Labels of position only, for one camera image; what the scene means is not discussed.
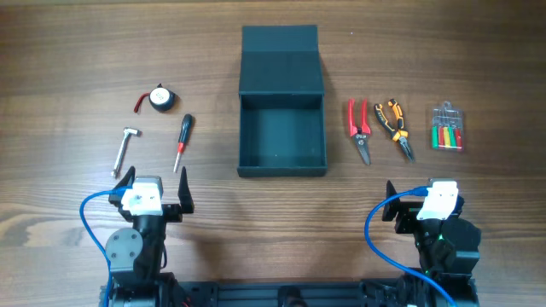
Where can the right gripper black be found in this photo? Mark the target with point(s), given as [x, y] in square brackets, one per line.
[407, 213]

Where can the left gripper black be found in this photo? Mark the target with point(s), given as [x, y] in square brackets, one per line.
[171, 211]

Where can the silver L-shaped socket wrench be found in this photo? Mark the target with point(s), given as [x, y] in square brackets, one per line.
[128, 132]

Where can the orange black long-nose pliers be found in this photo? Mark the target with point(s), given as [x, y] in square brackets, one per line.
[398, 133]

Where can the red handled snips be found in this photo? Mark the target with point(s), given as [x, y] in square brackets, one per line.
[359, 133]

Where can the black round tape measure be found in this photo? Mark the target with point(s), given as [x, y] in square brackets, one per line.
[160, 98]

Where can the clear case coloured mini screwdrivers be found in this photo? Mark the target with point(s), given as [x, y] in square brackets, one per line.
[447, 128]

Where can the dark green lidded box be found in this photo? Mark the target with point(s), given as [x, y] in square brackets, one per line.
[281, 90]

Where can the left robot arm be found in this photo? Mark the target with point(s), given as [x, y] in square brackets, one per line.
[137, 255]

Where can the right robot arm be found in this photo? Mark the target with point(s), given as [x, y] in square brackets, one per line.
[447, 245]

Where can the black red handled screwdriver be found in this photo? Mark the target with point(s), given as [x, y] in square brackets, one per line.
[186, 127]

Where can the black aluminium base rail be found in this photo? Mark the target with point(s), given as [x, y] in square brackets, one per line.
[290, 293]

